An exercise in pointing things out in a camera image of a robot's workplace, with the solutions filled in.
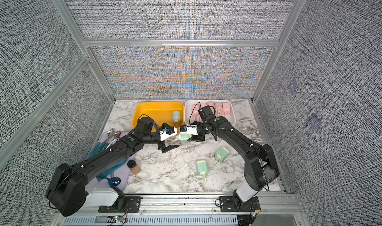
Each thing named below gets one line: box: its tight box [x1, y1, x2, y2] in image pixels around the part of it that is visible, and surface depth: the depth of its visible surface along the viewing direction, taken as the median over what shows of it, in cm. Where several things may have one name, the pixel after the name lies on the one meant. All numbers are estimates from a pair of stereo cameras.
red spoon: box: [114, 130, 122, 139], surface depth 99 cm
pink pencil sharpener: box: [222, 102, 231, 116], surface depth 108 cm
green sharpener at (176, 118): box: [172, 110, 182, 128], surface depth 102 cm
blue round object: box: [107, 176, 121, 187], surface depth 83 cm
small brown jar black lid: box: [126, 159, 141, 175], surface depth 79 cm
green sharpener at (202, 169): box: [196, 160, 208, 182], surface depth 81 cm
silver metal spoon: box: [106, 127, 115, 140], surface depth 99 cm
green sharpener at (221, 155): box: [213, 146, 230, 165], surface depth 86 cm
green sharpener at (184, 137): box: [180, 133, 192, 142], surface depth 81 cm
